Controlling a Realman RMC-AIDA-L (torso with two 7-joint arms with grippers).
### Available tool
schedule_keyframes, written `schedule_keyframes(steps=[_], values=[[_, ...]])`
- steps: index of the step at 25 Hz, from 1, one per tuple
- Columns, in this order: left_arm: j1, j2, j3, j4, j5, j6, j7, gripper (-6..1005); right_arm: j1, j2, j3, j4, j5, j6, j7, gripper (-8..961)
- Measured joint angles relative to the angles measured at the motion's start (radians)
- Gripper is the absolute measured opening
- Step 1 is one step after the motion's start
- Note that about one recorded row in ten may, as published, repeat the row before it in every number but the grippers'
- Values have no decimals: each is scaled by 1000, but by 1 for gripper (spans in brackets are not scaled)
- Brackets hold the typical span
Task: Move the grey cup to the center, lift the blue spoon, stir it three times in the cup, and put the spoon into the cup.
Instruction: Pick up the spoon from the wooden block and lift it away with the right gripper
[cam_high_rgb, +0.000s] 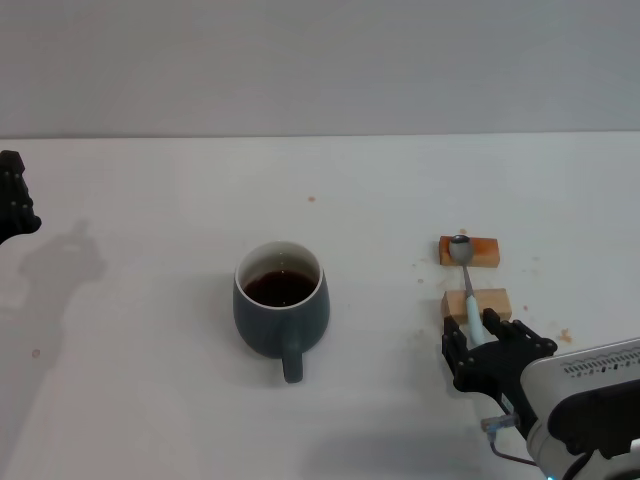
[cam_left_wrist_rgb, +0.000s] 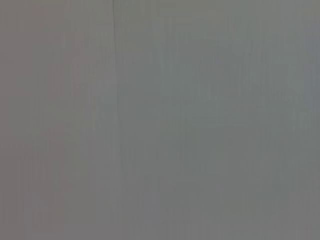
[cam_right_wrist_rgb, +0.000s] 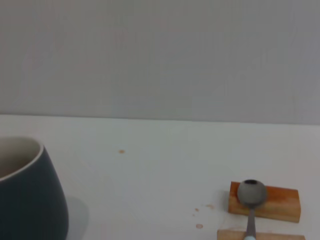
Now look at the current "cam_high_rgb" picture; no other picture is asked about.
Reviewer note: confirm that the reddish brown wooden block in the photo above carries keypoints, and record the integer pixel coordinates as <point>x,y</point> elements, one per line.
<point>485,252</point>

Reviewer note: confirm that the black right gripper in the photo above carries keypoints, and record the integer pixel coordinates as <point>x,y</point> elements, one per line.
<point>492,370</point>

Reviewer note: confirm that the light wooden block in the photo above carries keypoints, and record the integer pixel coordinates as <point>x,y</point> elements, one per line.
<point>495,302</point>

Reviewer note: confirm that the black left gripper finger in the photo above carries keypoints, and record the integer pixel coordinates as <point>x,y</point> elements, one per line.
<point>15,200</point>

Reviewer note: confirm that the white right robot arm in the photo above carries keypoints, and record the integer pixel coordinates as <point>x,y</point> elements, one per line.
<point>545,445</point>

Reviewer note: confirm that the silver vented wrist camera box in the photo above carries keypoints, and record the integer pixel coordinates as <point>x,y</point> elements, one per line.
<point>550,380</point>

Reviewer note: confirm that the dark grey ceramic coffee cup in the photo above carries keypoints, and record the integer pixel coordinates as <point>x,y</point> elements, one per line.
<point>260,325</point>

